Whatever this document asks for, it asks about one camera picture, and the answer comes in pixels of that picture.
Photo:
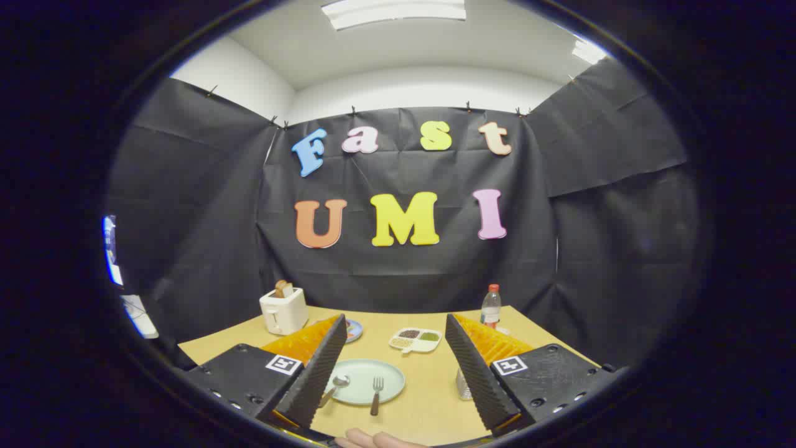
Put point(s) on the long ceiling light panel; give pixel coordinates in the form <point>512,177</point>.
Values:
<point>398,12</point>

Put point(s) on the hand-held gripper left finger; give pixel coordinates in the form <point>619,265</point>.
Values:
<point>314,379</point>

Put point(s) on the clear red-capped water bottle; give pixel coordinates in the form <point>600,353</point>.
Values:
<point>490,308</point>

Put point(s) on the pale green round plate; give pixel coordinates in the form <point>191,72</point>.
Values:
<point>360,389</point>

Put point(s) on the white divided dish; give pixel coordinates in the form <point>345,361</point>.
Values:
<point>415,340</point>

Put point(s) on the blue oval plate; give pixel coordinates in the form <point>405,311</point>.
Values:
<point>354,330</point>

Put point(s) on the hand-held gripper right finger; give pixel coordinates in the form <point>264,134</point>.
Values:
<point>479,379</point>

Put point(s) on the small ceiling light panel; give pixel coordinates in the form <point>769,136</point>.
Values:
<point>587,51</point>

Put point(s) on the black backdrop cloth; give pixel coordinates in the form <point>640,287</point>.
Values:
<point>211,205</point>

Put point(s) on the cream white toaster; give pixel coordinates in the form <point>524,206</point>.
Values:
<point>285,314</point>

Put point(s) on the toast slice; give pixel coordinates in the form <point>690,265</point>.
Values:
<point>283,289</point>

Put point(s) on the bright blue-white screen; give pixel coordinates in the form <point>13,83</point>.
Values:
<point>112,255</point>

